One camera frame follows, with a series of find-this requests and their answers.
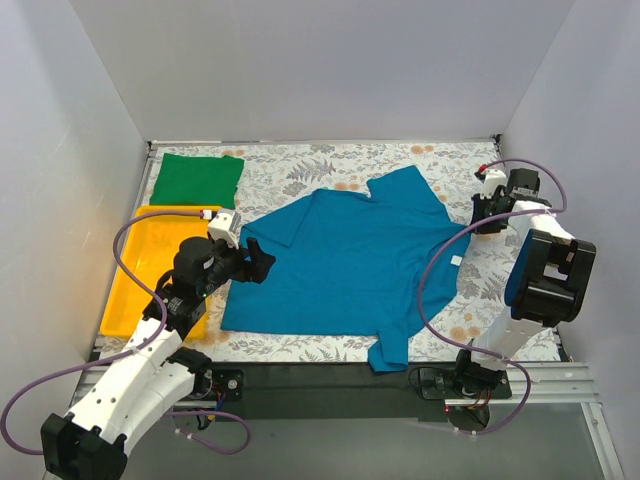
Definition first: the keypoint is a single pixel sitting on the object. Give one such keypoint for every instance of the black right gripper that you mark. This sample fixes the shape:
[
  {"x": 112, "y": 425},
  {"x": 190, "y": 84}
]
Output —
[{"x": 486, "y": 212}]

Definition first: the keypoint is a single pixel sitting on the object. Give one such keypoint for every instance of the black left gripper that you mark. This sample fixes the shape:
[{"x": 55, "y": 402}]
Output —
[{"x": 245, "y": 263}]

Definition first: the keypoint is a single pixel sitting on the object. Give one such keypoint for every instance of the blue t shirt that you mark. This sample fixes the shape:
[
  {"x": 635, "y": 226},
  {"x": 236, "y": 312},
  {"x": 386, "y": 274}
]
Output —
[{"x": 362, "y": 264}]

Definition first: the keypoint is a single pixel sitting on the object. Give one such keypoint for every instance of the yellow plastic tray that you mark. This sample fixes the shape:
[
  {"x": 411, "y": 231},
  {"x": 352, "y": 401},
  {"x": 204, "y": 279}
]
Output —
[{"x": 148, "y": 252}]

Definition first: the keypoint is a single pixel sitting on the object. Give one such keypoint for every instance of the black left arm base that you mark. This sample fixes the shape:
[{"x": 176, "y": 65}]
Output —
[{"x": 222, "y": 382}]

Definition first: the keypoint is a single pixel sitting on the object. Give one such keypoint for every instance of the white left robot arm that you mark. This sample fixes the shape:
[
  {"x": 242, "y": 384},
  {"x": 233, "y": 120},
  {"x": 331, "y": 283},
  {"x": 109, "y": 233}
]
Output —
[{"x": 94, "y": 439}]

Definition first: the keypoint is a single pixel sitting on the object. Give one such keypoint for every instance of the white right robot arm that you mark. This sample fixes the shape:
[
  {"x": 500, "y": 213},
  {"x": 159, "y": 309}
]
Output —
[{"x": 548, "y": 281}]

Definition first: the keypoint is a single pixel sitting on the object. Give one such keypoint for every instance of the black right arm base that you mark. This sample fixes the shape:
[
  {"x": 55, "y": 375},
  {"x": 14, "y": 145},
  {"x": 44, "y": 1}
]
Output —
[{"x": 439, "y": 382}]

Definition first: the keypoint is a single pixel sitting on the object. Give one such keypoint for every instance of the floral patterned table mat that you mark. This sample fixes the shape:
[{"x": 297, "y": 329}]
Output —
[{"x": 276, "y": 175}]

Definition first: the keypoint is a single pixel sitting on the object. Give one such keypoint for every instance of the green folded t shirt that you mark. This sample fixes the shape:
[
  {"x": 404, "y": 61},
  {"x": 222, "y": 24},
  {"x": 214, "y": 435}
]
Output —
[{"x": 193, "y": 181}]

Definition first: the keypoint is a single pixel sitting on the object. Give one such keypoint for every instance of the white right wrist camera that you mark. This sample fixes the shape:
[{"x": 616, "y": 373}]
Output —
[{"x": 491, "y": 179}]

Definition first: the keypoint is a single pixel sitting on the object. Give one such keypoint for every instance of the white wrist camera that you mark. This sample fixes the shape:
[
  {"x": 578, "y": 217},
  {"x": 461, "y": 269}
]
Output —
[
  {"x": 223, "y": 224},
  {"x": 491, "y": 179}
]

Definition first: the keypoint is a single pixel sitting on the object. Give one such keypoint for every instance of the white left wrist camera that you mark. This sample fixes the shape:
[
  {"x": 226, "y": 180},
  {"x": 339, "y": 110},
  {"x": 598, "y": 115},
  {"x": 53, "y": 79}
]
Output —
[{"x": 223, "y": 224}]

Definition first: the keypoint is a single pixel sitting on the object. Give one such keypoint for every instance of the aluminium frame rail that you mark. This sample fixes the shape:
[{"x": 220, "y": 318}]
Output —
[{"x": 551, "y": 383}]

